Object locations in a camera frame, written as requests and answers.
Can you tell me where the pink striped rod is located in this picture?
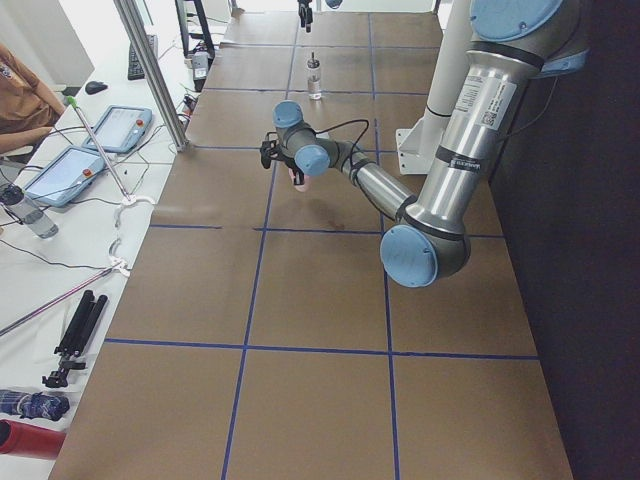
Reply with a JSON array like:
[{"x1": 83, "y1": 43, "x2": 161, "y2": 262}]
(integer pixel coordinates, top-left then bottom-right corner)
[{"x1": 0, "y1": 266, "x2": 116, "y2": 337}]

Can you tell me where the silver rod green tip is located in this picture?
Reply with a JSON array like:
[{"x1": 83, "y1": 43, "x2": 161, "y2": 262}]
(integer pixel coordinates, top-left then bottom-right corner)
[{"x1": 65, "y1": 95, "x2": 131, "y2": 202}]

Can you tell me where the aluminium frame post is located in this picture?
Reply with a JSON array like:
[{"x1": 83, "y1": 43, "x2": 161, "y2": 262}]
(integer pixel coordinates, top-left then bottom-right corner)
[{"x1": 114, "y1": 0, "x2": 188, "y2": 152}]

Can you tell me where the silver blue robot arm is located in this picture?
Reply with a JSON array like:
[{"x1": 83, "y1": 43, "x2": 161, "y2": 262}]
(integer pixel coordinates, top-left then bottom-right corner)
[
  {"x1": 298, "y1": 0, "x2": 342, "y2": 32},
  {"x1": 260, "y1": 1, "x2": 591, "y2": 288}
]

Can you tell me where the upper blue teach pendant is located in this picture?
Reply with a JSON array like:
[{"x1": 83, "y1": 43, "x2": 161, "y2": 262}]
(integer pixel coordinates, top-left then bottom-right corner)
[{"x1": 93, "y1": 105, "x2": 153, "y2": 154}]

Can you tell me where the lower blue teach pendant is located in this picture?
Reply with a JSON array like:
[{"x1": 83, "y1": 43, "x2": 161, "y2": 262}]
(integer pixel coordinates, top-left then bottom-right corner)
[{"x1": 24, "y1": 146, "x2": 105, "y2": 207}]

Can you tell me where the black computer mouse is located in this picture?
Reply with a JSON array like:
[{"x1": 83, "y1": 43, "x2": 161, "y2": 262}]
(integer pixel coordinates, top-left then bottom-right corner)
[{"x1": 84, "y1": 81, "x2": 108, "y2": 95}]

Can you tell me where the red metal bottle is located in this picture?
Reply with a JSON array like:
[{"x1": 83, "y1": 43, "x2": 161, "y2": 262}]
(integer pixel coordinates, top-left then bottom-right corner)
[{"x1": 1, "y1": 420, "x2": 66, "y2": 460}]

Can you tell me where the clear water bottle green cap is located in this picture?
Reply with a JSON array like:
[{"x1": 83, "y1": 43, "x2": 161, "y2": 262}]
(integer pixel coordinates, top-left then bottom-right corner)
[{"x1": 1, "y1": 183, "x2": 58, "y2": 239}]

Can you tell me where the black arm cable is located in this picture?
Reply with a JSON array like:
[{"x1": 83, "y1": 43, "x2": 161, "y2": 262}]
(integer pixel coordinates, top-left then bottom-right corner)
[{"x1": 313, "y1": 118, "x2": 385, "y2": 214}]

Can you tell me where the black computer keyboard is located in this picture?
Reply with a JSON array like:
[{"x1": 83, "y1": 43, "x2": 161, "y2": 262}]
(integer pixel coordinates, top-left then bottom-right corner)
[{"x1": 127, "y1": 34, "x2": 158, "y2": 80}]

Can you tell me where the blue folded umbrella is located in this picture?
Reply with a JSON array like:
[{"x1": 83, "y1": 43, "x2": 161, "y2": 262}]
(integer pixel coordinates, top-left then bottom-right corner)
[{"x1": 1, "y1": 389, "x2": 70, "y2": 421}]

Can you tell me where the blue teach pendant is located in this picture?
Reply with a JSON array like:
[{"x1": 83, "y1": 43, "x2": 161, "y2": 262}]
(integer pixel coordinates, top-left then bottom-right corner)
[
  {"x1": 93, "y1": 105, "x2": 153, "y2": 154},
  {"x1": 24, "y1": 146, "x2": 105, "y2": 207}
]

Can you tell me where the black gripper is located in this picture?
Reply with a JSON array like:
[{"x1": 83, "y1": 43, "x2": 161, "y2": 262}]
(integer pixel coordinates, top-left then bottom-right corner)
[
  {"x1": 298, "y1": 0, "x2": 313, "y2": 25},
  {"x1": 285, "y1": 159, "x2": 306, "y2": 186}
]

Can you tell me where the pink paper cup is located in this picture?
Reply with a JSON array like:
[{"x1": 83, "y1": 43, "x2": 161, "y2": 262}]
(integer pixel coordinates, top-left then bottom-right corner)
[{"x1": 288, "y1": 169, "x2": 311, "y2": 192}]

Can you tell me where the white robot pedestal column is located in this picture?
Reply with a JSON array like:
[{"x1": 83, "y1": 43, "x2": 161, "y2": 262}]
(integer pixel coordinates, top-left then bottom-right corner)
[{"x1": 396, "y1": 0, "x2": 472, "y2": 175}]

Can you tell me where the black folded tripod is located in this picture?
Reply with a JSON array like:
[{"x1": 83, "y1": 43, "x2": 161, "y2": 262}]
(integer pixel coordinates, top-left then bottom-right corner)
[{"x1": 42, "y1": 290, "x2": 108, "y2": 388}]

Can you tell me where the black computer monitor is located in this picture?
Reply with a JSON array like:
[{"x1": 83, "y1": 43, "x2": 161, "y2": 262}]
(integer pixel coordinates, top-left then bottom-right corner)
[{"x1": 173, "y1": 0, "x2": 224, "y2": 59}]

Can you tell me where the person in brown shirt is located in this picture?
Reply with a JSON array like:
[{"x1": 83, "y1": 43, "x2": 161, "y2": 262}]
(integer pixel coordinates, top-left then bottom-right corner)
[{"x1": 1, "y1": 44, "x2": 66, "y2": 154}]

